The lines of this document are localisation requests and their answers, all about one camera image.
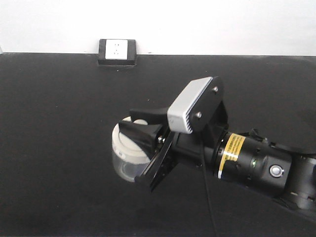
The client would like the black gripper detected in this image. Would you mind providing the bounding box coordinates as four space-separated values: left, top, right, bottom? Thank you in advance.
118 102 228 191

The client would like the glass jar with cream lid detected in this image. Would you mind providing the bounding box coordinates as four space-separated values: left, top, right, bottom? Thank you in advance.
112 124 150 182

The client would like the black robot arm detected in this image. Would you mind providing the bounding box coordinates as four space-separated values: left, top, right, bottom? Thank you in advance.
118 101 316 216

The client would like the black white power socket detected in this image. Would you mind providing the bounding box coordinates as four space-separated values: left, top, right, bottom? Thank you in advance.
98 39 137 66

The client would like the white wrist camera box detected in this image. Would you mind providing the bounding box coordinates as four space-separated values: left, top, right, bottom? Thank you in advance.
167 76 224 134

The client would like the black camera cable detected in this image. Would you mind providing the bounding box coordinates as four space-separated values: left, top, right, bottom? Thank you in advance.
199 133 219 237

